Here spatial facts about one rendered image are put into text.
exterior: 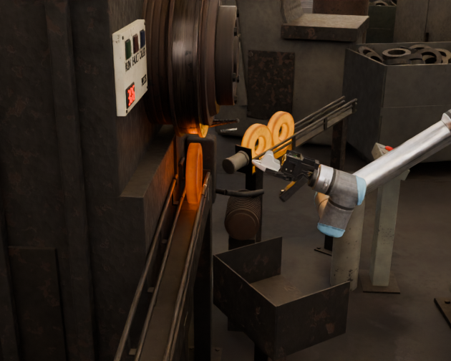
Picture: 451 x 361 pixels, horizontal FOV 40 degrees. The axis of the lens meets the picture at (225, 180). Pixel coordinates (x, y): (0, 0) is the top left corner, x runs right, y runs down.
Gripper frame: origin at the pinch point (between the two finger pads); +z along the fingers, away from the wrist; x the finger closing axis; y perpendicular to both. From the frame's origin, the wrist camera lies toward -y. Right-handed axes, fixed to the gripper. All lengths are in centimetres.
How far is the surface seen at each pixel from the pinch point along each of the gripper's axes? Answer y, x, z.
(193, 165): 0.8, 20.6, 18.6
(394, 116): -6, -182, -85
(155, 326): -20, 73, 15
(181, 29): 40, 33, 31
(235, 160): -7.4, -18.5, 5.5
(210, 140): 0.9, -7.3, 16.2
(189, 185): -5.1, 22.2, 18.0
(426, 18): 46, -391, -133
